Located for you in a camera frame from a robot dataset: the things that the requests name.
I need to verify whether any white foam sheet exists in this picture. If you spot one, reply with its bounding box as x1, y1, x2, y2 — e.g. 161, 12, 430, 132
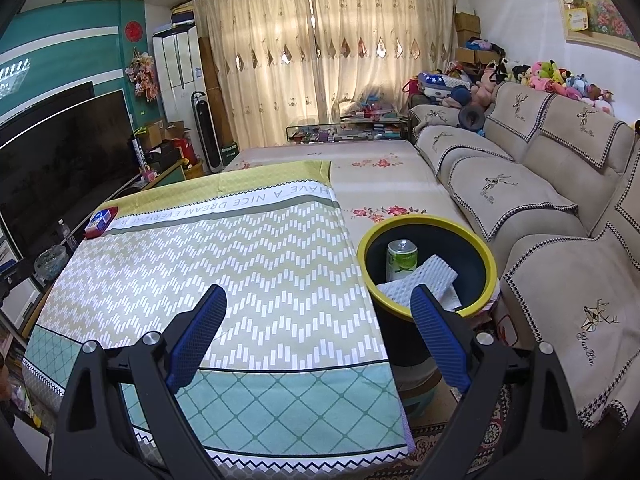
378, 255, 462, 311

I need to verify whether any white green label bottle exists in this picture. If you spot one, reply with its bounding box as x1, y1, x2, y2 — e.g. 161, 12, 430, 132
386, 240, 418, 282

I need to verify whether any red patterned rug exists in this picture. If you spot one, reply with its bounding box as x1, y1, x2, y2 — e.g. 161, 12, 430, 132
368, 385, 512, 479

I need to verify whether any glass bowl on cabinet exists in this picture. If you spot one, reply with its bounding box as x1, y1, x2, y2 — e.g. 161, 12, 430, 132
34, 245, 70, 285

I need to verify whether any yellow chevron table cloth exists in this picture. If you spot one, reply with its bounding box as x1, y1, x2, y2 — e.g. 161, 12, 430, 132
22, 159, 414, 479

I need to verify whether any clear water bottle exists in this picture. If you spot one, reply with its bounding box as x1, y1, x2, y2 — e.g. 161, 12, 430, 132
58, 219, 78, 254

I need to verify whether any red tissue box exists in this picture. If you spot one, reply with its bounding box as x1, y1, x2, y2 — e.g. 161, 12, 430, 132
85, 207, 118, 240

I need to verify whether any beige sectional sofa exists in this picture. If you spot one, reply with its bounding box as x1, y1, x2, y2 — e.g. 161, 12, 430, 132
413, 82, 639, 428

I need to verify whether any large black television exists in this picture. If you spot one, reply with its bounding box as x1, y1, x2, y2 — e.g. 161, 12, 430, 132
1, 90, 139, 259

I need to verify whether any red fire extinguisher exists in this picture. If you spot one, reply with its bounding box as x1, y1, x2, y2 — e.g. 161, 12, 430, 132
171, 138, 198, 166

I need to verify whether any black tower fan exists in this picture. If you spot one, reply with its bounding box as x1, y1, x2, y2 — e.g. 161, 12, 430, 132
191, 91, 224, 172

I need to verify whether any pile of plush toys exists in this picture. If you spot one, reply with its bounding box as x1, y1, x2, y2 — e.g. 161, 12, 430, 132
409, 58, 615, 116

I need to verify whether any artificial flower decoration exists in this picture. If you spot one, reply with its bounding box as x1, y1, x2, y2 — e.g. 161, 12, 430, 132
125, 48, 158, 102

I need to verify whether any cardboard boxes stack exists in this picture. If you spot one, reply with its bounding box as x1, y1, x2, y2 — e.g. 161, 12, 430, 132
454, 12, 502, 65

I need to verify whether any framed flower picture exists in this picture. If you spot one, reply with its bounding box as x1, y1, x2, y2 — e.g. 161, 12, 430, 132
559, 0, 639, 58

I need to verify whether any beige embroidered curtain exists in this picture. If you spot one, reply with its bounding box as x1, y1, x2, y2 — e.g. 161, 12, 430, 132
191, 0, 457, 150

